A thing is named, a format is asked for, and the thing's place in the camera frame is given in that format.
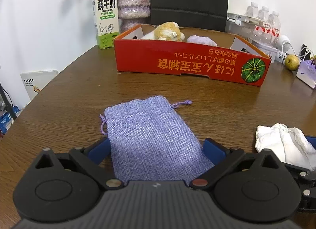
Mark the black lamp stand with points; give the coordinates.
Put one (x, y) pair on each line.
(8, 105)

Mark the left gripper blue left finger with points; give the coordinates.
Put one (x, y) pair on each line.
(98, 151)

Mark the small purple gift bag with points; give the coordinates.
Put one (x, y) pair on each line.
(307, 73)

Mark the left water bottle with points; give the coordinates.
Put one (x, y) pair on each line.
(251, 12)

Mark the blue and white package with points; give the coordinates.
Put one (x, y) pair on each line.
(5, 121)

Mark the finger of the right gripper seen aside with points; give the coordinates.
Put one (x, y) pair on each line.
(306, 182)

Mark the white milk carton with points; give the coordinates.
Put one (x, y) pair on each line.
(106, 22)

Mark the right water bottle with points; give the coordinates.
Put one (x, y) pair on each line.
(275, 25)

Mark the yellow-green pear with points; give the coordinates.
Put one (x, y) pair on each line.
(291, 62)

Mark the white cloth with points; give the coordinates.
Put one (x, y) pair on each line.
(290, 145)

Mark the white tin box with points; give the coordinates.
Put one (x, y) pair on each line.
(267, 49)

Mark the red cardboard tray box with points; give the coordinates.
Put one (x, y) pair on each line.
(233, 59)

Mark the purple linen drawstring pouch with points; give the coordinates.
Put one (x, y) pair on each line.
(151, 142)

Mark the white small fan device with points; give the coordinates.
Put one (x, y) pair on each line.
(283, 45)

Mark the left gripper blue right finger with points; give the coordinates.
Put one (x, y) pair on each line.
(214, 151)

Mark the white wall panel box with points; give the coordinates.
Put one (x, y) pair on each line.
(34, 82)

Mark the purple and yellow plush toy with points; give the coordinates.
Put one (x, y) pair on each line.
(168, 31)

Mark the middle water bottle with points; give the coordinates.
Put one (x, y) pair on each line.
(263, 32)

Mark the water bottle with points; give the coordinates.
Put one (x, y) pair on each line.
(275, 25)
(263, 32)
(251, 12)

